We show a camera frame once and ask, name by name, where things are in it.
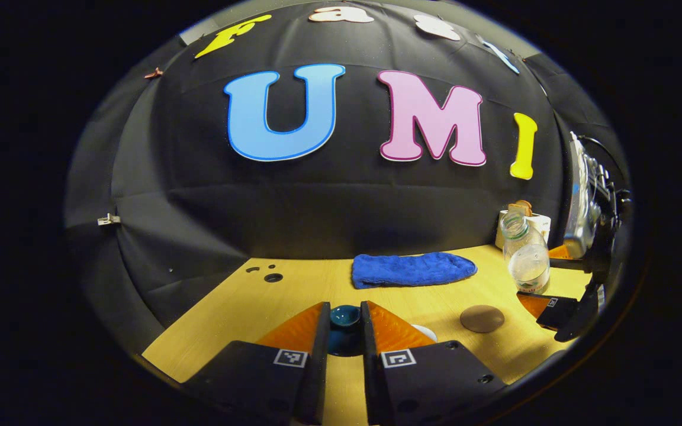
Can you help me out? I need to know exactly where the blue towel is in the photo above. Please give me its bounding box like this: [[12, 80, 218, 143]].
[[352, 251, 478, 290]]

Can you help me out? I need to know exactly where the white box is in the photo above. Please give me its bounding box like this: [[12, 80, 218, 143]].
[[494, 208, 552, 251]]

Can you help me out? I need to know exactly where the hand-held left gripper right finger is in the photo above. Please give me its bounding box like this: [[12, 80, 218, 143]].
[[360, 301, 506, 425]]

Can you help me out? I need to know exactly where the round brown coaster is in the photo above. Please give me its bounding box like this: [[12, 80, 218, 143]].
[[459, 304, 506, 334]]

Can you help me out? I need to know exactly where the clear plastic water bottle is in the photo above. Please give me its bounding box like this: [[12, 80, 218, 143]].
[[500, 210, 551, 295]]

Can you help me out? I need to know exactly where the dark teal teacup lid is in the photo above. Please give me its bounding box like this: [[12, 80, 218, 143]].
[[326, 304, 371, 357]]

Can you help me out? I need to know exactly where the black backdrop cloth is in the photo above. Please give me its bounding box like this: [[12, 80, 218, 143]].
[[63, 0, 632, 356]]

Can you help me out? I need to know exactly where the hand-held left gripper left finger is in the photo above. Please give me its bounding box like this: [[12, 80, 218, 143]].
[[181, 302, 331, 425]]

